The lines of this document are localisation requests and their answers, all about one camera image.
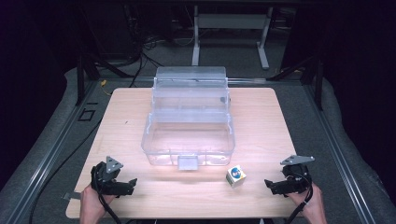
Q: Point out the black metal stand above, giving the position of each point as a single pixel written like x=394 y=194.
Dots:
x=317 y=84
x=82 y=77

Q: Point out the flat grey metal bracket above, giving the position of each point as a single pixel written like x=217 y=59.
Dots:
x=72 y=196

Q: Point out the clear plastic storage box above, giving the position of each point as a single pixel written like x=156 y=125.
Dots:
x=186 y=137

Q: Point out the person's left hand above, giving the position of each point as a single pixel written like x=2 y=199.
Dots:
x=91 y=205

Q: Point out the small white printed cube box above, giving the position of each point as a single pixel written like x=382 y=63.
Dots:
x=235 y=176

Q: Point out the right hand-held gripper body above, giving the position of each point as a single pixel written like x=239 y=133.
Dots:
x=295 y=177

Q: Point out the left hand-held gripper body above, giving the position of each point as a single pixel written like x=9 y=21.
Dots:
x=104 y=179

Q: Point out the person's right hand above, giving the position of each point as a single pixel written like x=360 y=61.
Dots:
x=311 y=205

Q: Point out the white metal desk frame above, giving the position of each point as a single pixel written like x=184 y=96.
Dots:
x=230 y=21

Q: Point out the grey aluminium rail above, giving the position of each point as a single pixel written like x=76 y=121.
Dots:
x=249 y=81
x=342 y=155
x=46 y=161

